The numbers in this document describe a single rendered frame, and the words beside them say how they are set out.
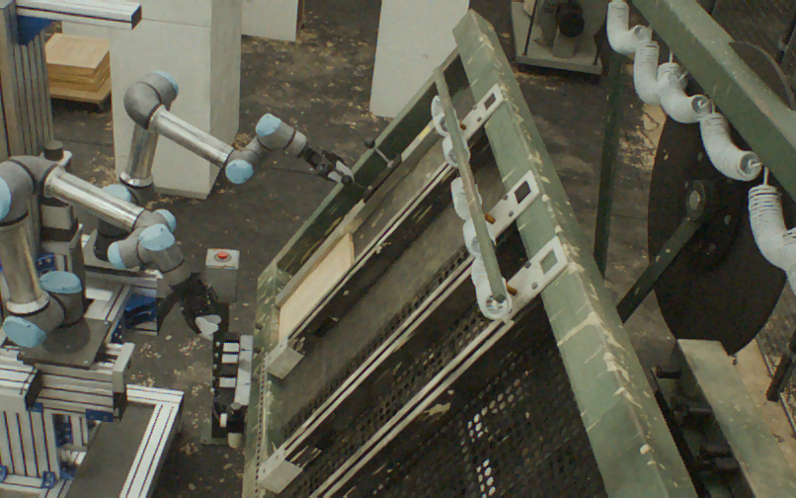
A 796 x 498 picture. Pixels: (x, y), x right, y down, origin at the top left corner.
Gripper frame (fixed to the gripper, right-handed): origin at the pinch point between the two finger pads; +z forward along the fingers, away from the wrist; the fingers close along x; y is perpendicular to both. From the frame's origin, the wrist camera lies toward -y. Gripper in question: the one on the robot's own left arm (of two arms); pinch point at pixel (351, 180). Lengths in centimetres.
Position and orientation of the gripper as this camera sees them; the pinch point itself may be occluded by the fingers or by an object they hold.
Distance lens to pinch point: 310.8
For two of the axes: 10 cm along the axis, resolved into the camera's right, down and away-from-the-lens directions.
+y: -2.7, -3.1, 9.1
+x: -5.6, 8.2, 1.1
